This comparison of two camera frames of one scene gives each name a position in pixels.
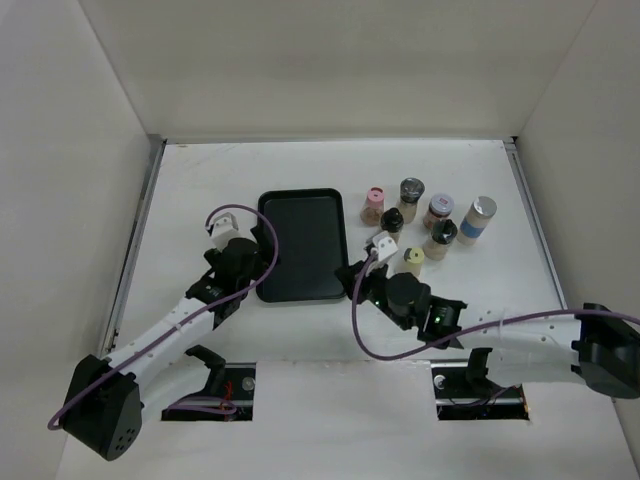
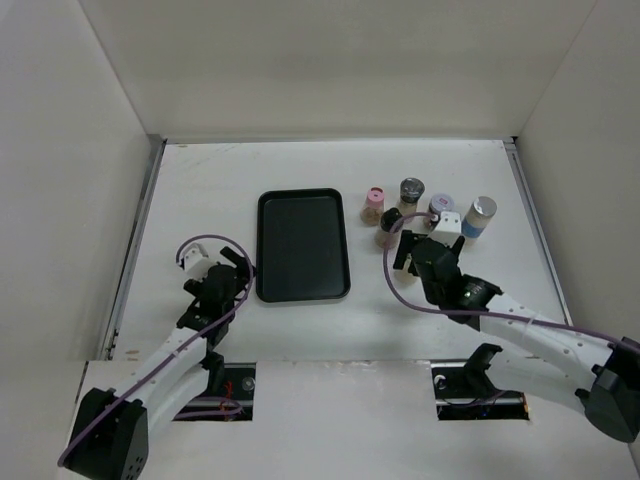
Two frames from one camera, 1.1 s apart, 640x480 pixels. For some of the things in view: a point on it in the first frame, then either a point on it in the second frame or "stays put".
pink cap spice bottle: [372, 211] stays put
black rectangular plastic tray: [309, 228] stays put
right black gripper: [349, 275] → [404, 248]
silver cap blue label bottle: [476, 219] stays put
